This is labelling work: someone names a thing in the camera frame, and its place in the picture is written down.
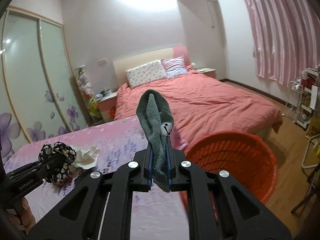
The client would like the white wire rack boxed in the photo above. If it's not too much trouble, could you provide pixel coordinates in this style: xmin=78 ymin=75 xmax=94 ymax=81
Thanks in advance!
xmin=284 ymin=67 xmax=320 ymax=130

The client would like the person's left hand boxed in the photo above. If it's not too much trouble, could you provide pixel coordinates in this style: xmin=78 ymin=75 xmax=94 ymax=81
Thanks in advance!
xmin=10 ymin=197 xmax=37 ymax=233

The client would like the pink floral bedsheet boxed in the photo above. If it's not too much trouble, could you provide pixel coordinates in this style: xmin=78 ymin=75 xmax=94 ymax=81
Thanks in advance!
xmin=5 ymin=116 xmax=190 ymax=240

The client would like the tall flower decoration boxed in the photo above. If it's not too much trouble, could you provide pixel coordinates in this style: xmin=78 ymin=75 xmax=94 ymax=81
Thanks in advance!
xmin=75 ymin=65 xmax=94 ymax=98

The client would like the pink striped pillow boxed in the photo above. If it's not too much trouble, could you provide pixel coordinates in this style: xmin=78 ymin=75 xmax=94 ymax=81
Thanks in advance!
xmin=161 ymin=56 xmax=190 ymax=78

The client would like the white pipe duct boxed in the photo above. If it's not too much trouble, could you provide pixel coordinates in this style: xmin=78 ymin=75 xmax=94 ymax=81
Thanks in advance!
xmin=206 ymin=0 xmax=216 ymax=28

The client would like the beige and pink headboard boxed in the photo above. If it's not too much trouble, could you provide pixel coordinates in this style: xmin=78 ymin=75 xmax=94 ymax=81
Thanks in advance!
xmin=112 ymin=45 xmax=190 ymax=93

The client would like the white crumpled tissue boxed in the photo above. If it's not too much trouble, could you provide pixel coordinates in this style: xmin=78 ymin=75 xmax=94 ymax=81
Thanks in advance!
xmin=69 ymin=145 xmax=100 ymax=170

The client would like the yellow-green plush toy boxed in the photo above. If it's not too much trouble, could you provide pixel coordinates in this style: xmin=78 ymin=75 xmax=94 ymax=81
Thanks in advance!
xmin=87 ymin=96 xmax=103 ymax=120

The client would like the pink and white nightstand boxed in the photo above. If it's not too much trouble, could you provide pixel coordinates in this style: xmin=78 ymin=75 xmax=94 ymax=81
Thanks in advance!
xmin=196 ymin=67 xmax=217 ymax=79
xmin=96 ymin=92 xmax=118 ymax=123

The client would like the pink striped curtain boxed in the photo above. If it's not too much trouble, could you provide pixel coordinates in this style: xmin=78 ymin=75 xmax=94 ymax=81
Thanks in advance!
xmin=235 ymin=0 xmax=320 ymax=85

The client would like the grey-green sock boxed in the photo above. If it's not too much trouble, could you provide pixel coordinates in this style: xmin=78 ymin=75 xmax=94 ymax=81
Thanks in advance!
xmin=136 ymin=89 xmax=174 ymax=193

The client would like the bed with red duvet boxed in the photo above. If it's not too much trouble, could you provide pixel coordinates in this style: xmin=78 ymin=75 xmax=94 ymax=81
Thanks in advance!
xmin=114 ymin=69 xmax=284 ymax=150

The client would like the white metal frame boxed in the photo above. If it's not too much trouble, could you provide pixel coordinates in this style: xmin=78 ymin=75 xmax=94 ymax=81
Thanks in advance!
xmin=301 ymin=132 xmax=320 ymax=170

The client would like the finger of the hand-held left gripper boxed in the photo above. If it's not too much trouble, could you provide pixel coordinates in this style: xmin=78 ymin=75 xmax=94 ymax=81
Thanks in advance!
xmin=31 ymin=154 xmax=70 ymax=179

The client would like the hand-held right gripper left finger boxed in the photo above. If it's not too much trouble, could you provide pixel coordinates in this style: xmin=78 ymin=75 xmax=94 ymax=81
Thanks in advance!
xmin=27 ymin=144 xmax=153 ymax=240

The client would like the floral sliding-door wardrobe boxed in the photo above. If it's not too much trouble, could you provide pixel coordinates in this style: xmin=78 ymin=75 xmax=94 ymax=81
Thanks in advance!
xmin=0 ymin=6 xmax=92 ymax=155

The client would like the white floral pillow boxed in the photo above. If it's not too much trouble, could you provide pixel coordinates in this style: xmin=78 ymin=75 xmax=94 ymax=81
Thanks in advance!
xmin=126 ymin=60 xmax=167 ymax=88

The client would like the black floral cloth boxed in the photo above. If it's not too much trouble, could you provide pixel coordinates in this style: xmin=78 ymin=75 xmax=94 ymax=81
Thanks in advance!
xmin=38 ymin=142 xmax=77 ymax=184

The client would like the red plastic basket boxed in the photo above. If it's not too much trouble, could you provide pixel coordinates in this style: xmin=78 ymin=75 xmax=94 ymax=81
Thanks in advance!
xmin=179 ymin=130 xmax=278 ymax=210

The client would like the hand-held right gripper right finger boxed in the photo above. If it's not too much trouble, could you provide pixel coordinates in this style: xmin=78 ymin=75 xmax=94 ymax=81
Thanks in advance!
xmin=167 ymin=136 xmax=293 ymax=240

